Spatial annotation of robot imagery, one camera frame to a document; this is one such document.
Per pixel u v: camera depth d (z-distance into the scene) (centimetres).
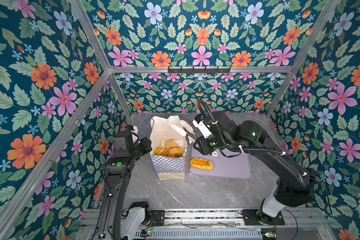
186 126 67
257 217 72
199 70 93
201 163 88
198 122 54
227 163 90
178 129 63
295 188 41
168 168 75
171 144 96
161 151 86
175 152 84
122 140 51
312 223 73
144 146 63
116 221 40
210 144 51
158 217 74
